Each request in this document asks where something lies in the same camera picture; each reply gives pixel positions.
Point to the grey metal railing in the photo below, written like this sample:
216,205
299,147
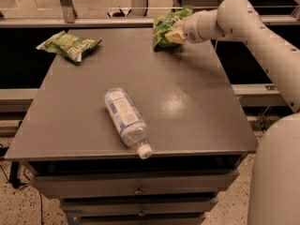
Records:
115,22

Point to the grey drawer cabinet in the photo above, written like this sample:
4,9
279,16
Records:
196,128

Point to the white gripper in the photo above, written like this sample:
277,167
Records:
189,31

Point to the clear blue-label plastic bottle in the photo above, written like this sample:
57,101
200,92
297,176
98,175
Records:
128,121

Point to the green rice chip bag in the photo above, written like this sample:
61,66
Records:
163,24

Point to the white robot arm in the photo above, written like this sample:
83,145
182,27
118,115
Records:
274,197

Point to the green kettle chip bag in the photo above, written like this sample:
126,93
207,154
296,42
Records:
71,47

